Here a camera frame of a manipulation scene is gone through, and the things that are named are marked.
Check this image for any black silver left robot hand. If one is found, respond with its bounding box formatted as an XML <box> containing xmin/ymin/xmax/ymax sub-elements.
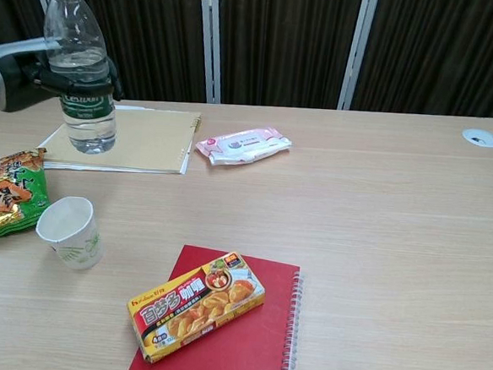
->
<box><xmin>0</xmin><ymin>35</ymin><xmax>127</xmax><ymax>122</ymax></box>

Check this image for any transparent water bottle green label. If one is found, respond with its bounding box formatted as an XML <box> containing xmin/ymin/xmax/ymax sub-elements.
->
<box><xmin>33</xmin><ymin>0</ymin><xmax>127</xmax><ymax>157</ymax></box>

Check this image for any small white paper cup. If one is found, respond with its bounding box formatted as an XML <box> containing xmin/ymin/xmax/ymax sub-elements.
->
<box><xmin>33</xmin><ymin>193</ymin><xmax>109</xmax><ymax>273</ymax></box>

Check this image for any green orange snack bag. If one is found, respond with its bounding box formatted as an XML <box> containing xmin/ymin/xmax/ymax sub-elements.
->
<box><xmin>0</xmin><ymin>144</ymin><xmax>55</xmax><ymax>248</ymax></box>

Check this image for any black fabric partition panel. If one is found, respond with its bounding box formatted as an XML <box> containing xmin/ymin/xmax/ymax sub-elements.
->
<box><xmin>0</xmin><ymin>0</ymin><xmax>229</xmax><ymax>107</ymax></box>
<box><xmin>192</xmin><ymin>0</ymin><xmax>379</xmax><ymax>115</ymax></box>
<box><xmin>338</xmin><ymin>0</ymin><xmax>493</xmax><ymax>121</ymax></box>

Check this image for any kraft brown spiral notebook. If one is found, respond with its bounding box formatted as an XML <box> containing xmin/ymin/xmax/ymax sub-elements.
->
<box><xmin>40</xmin><ymin>101</ymin><xmax>204</xmax><ymax>177</ymax></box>

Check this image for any pink wet wipes pack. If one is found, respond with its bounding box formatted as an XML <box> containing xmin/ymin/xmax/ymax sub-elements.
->
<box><xmin>193</xmin><ymin>122</ymin><xmax>295</xmax><ymax>171</ymax></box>

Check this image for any yellow curry box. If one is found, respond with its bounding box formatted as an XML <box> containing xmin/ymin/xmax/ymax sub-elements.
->
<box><xmin>122</xmin><ymin>246</ymin><xmax>269</xmax><ymax>370</ymax></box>

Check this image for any red spiral notebook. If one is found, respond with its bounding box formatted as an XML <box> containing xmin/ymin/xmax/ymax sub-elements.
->
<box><xmin>125</xmin><ymin>241</ymin><xmax>307</xmax><ymax>370</ymax></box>

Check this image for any white round cable grommet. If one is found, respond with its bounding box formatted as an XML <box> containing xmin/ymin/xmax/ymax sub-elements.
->
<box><xmin>461</xmin><ymin>128</ymin><xmax>493</xmax><ymax>149</ymax></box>

